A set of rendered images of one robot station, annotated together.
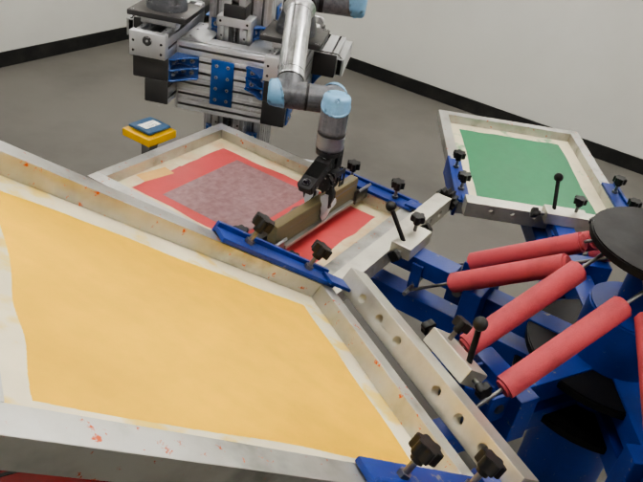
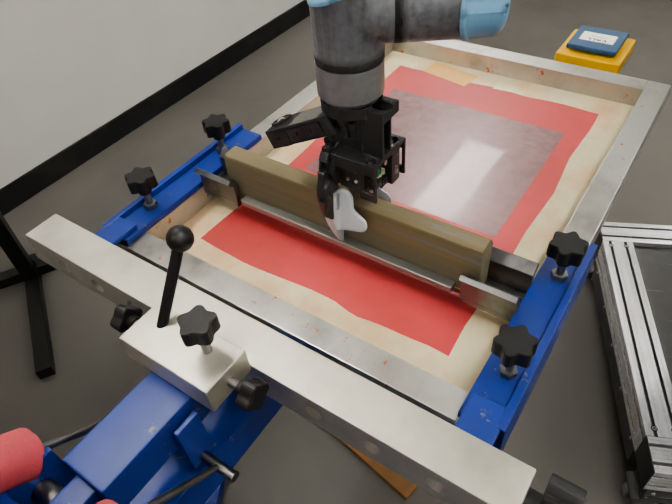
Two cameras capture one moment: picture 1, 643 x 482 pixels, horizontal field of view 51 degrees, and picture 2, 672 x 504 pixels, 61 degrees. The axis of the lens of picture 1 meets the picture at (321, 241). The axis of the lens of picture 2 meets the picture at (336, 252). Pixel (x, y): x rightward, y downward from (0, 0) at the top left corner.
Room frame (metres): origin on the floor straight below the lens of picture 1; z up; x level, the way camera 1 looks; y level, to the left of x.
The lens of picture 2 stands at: (1.74, -0.55, 1.53)
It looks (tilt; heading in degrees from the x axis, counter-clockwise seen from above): 45 degrees down; 99
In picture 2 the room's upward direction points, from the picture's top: 6 degrees counter-clockwise
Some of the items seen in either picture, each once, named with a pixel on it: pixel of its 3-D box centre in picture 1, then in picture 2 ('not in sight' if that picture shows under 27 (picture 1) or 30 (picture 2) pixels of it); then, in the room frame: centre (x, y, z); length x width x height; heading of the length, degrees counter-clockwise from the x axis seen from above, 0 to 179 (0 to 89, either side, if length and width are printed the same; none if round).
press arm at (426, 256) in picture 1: (426, 264); (157, 416); (1.49, -0.28, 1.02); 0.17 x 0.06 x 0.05; 61
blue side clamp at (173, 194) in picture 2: not in sight; (193, 190); (1.40, 0.14, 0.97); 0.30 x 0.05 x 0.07; 61
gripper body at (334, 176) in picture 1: (327, 167); (359, 141); (1.68, 0.02, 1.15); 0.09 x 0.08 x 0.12; 151
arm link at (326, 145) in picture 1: (329, 141); (352, 76); (1.68, 0.02, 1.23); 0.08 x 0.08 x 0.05
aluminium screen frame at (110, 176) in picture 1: (255, 197); (418, 163); (1.76, 0.21, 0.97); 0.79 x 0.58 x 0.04; 61
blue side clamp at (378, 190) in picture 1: (370, 195); (531, 335); (1.89, -0.13, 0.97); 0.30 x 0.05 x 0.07; 61
